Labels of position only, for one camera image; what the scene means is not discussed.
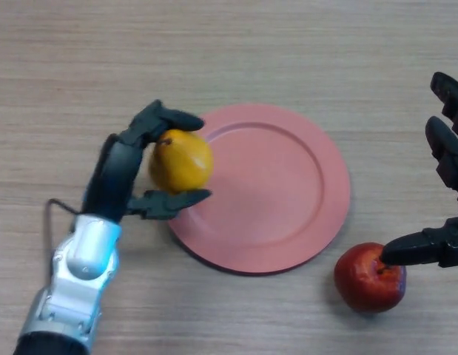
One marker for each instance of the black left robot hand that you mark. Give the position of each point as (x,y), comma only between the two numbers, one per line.
(112,177)

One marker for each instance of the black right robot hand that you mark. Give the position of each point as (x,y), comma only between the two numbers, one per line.
(450,159)

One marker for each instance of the yellow pear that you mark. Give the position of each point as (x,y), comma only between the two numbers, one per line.
(184,162)

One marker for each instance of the pink round plate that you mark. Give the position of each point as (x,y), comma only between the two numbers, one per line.
(269,185)

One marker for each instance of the red apple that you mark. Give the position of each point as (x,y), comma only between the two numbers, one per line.
(358,288)

